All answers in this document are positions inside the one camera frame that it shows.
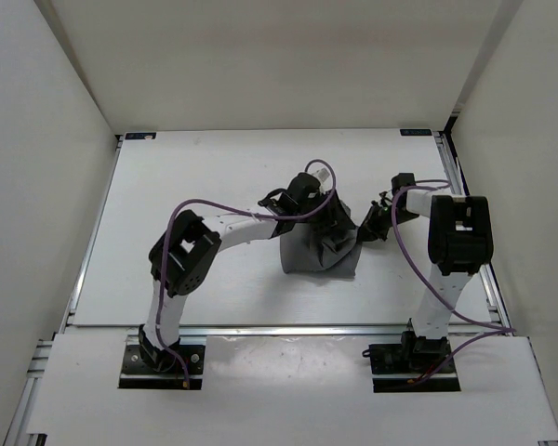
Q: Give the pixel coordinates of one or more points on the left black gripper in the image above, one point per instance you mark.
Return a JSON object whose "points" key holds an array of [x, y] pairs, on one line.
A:
{"points": [[334, 219]]}

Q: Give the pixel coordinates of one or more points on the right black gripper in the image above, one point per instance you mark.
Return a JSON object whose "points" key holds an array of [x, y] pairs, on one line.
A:
{"points": [[369, 229]]}

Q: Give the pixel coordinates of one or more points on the grey pleated skirt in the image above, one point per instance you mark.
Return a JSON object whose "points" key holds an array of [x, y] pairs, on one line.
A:
{"points": [[327, 247]]}

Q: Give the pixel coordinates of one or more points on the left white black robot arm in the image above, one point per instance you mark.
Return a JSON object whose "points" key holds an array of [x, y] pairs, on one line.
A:
{"points": [[182, 257]]}

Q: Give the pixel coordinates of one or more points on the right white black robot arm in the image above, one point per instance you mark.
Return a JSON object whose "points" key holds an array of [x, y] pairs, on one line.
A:
{"points": [[413, 199]]}

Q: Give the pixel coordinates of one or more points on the right blue corner label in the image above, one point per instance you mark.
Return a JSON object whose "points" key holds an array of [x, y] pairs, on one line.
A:
{"points": [[415, 132]]}

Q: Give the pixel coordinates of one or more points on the blue corner label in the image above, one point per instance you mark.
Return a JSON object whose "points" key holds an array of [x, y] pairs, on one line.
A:
{"points": [[415, 132], [140, 136]]}

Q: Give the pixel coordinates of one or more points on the left blue corner label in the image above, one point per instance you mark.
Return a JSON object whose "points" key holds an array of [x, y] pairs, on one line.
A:
{"points": [[140, 136]]}

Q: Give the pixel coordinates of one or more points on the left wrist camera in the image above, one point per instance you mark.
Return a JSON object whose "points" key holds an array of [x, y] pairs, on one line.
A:
{"points": [[278, 202]]}

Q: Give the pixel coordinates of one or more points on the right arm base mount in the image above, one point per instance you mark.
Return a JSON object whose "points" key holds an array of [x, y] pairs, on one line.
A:
{"points": [[415, 364]]}

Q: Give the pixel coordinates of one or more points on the right aluminium frame rail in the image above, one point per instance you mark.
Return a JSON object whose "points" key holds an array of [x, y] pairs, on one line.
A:
{"points": [[472, 240]]}

